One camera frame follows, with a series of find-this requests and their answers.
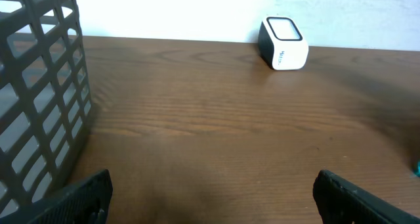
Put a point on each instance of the white barcode scanner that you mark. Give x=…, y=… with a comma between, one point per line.
x=281, y=45

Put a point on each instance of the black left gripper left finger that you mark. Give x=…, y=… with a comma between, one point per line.
x=86, y=201

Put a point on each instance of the grey plastic lattice basket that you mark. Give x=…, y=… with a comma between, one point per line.
x=45, y=98

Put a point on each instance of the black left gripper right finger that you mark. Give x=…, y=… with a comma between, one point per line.
x=340, y=201

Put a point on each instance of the blue mouthwash bottle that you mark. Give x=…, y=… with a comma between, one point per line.
x=416, y=168

